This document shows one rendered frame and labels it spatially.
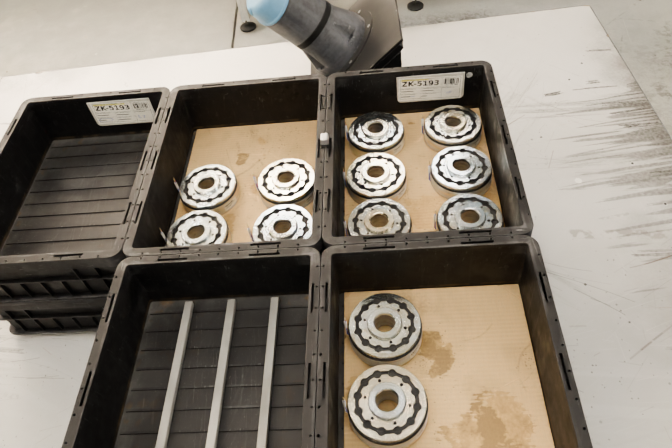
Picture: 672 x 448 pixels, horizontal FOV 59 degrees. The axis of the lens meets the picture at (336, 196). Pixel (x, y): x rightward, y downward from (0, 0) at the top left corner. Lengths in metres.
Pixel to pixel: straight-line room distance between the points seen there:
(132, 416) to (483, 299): 0.52
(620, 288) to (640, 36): 1.95
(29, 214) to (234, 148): 0.39
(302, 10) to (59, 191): 0.59
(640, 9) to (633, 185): 1.92
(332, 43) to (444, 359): 0.71
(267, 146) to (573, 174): 0.61
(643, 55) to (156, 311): 2.33
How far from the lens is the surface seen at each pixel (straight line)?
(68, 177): 1.26
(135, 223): 0.98
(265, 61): 1.59
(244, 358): 0.90
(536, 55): 1.55
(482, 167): 1.04
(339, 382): 0.86
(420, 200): 1.02
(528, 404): 0.85
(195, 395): 0.89
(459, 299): 0.91
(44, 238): 1.17
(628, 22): 3.03
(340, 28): 1.29
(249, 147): 1.16
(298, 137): 1.15
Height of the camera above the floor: 1.61
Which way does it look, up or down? 48 degrees down
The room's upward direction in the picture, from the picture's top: 10 degrees counter-clockwise
